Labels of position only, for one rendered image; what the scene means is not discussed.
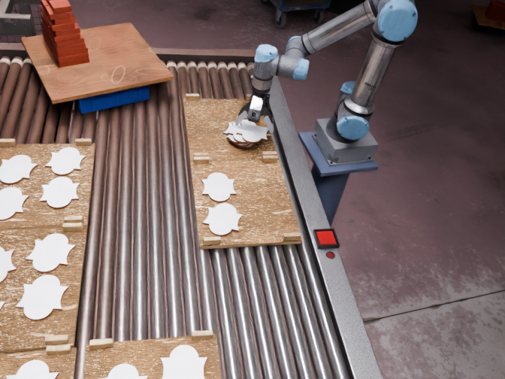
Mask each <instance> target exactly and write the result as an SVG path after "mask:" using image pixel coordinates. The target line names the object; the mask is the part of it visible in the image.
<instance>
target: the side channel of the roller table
mask: <svg viewBox="0 0 505 379"><path fill-rule="evenodd" d="M151 49H152V50H153V52H154V53H155V54H156V55H157V56H158V57H159V59H160V60H163V61H164V62H165V64H166V66H167V62H168V61H170V60H173V61H175V63H176V66H177V63H178V62H179V61H184V62H185V63H186V66H187V64H188V62H190V61H194V62H195V63H196V65H197V68H198V63H199V62H200V61H203V62H205V63H206V65H207V64H208V63H209V62H215V63H216V66H217V67H218V63H219V62H224V63H225V64H226V65H227V67H228V64H229V63H230V62H234V63H235V65H236V66H237V64H238V63H239V62H244V63H245V65H246V67H247V64H248V63H250V62H253V63H255V56H256V51H255V50H208V49H182V48H156V47H151ZM3 56H8V57H9V58H11V61H12V60H13V59H14V57H16V56H18V57H20V58H22V59H23V61H24V60H25V58H26V57H29V55H28V53H27V52H26V49H25V47H24V46H23V44H5V43H0V60H1V59H2V57H3Z"/></svg>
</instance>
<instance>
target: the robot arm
mask: <svg viewBox="0 0 505 379"><path fill-rule="evenodd" d="M417 19H418V14H417V10H416V6H415V2H414V0H366V1H365V2H363V3H361V4H360V5H358V6H356V7H354V8H352V9H351V10H349V11H347V12H345V13H343V14H341V15H340V16H338V17H335V18H334V19H333V20H330V21H328V22H327V23H325V24H323V25H321V26H319V27H317V28H316V29H314V30H312V31H310V32H308V33H307V34H305V35H303V36H294V37H292V38H290V39H289V41H288V43H287V45H286V52H285V55H280V54H277V49H276V47H272V46H271V45H269V44H263V45H260V46H259V47H258V48H257V50H256V56H255V63H254V69H253V74H252V75H251V78H252V95H251V96H250V99H249V102H248V103H247V104H246V105H244V106H243V107H242V108H241V109H240V112H239V114H238V116H237V119H236V121H235V125H236V126H237V125H239V123H240V122H242V120H243V119H244V118H247V119H248V121H250V122H254V123H258V122H259V120H260V117H261V116H263V115H264V119H263V120H264V122H265V123H266V124H267V127H268V128H269V132H270V133H271V134H273V132H274V118H273V115H272V113H271V110H269V109H268V104H269V100H270V95H271V94H267V93H268V92H270V90H271V86H272V81H273V76H274V75H276V76H280V77H287V78H291V79H294V80H305V79H306V77H307V72H308V68H309V61H308V60H306V59H304V58H305V57H307V56H309V55H310V54H312V53H315V52H316V51H318V50H321V49H322V48H324V47H327V46H328V45H330V44H333V43H334V42H335V41H338V40H340V39H341V38H344V37H346V36H347V35H350V34H352V33H353V32H355V31H357V30H359V29H361V28H363V27H365V26H367V25H369V24H371V23H373V22H374V25H373V28H372V30H371V34H372V36H373V40H372V42H371V45H370V48H369V50H368V52H367V55H366V58H365V60H364V63H363V66H362V67H361V70H360V73H359V75H358V78H357V81H349V82H345V83H344V84H343V85H342V88H341V89H340V90H341V91H340V96H339V99H338V101H337V106H336V109H335V112H334V114H333V116H332V117H331V119H330V120H329V121H328V123H327V126H326V128H325V131H326V133H327V134H328V136H329V137H330V138H332V139H334V140H335V141H338V142H340V143H344V144H351V143H355V142H357V141H358V140H359V139H360V138H363V137H364V136H365V135H366V134H367V132H368V129H369V122H370V119H371V117H372V114H373V112H374V109H375V106H374V104H373V101H374V99H375V97H376V94H377V93H378V90H379V88H380V86H381V83H382V81H383V79H384V77H385V75H386V72H387V70H388V68H389V66H390V63H391V61H392V59H393V56H394V54H395V51H396V50H397V48H398V47H399V46H401V45H403V44H404V43H405V41H406V39H407V38H408V37H409V36H410V35H411V34H412V33H413V31H414V29H415V27H416V24H417ZM267 96H268V97H267Z"/></svg>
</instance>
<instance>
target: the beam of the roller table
mask: <svg viewBox="0 0 505 379"><path fill-rule="evenodd" d="M267 94H271V95H270V100H269V104H268V109H269V110H271V113H272V115H273V118H274V130H275V132H276V135H277V140H278V142H279V146H280V149H281V153H282V155H283V160H284V163H285V165H286V170H287V172H288V175H289V179H290V182H291V185H292V189H293V193H294V195H295V199H296V202H297V205H298V210H299V212H300V215H301V219H302V222H303V225H304V229H305V232H306V235H307V239H308V242H309V245H310V249H311V252H312V254H313V259H314V262H315V265H316V269H317V271H318V275H319V279H320V282H321V285H322V289H323V292H324V294H325V299H326V302H327V305H328V309H329V311H330V315H331V318H332V322H333V324H334V329H335V332H336V334H337V339H338V341H339V344H340V349H341V351H342V354H343V358H344V362H345V364H346V369H347V371H348V374H349V379H383V376H382V374H381V371H380V367H379V365H378V362H377V360H376V357H375V354H374V351H373V348H372V345H371V343H370V339H369V337H368V334H367V331H366V328H365V326H364V322H363V319H362V317H361V314H360V311H359V309H358V305H357V302H356V300H355V296H354V294H353V291H352V287H351V286H350V283H349V279H348V277H347V274H346V271H345V268H344V266H343V262H342V259H341V257H340V254H339V251H338V249H337V248H331V249H318V248H317V245H316V241H315V238H314V236H313V230H314V229H330V228H331V227H330V226H329V223H328V219H327V217H326V214H325V211H324V208H323V206H322V202H321V199H320V197H319V194H318V191H317V188H316V185H315V183H314V180H313V176H312V174H311V171H310V168H309V165H308V163H307V159H306V156H305V154H304V151H303V148H302V146H301V142H300V139H299V137H298V133H297V131H296V128H295V124H294V123H293V120H292V116H291V114H290V111H289V108H288V105H287V103H286V99H285V96H284V94H283V91H282V88H281V86H280V82H279V79H278V77H277V76H276V75H274V76H273V81H272V86H271V90H270V92H268V93H267ZM328 251H331V252H333V253H334V254H335V257H334V258H333V259H329V258H328V257H327V256H326V253H327V252H328Z"/></svg>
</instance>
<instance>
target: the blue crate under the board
mask: <svg viewBox="0 0 505 379"><path fill-rule="evenodd" d="M147 99H150V85H146V86H139V87H135V88H131V89H124V90H120V91H116V92H109V93H105V94H101V95H97V96H90V97H86V98H82V99H75V100H74V102H75V104H76V106H77V107H78V109H79V111H80V113H81V114H85V113H89V112H93V111H99V110H103V109H106V108H112V107H116V106H120V105H127V104H130V103H134V102H140V101H144V100H147Z"/></svg>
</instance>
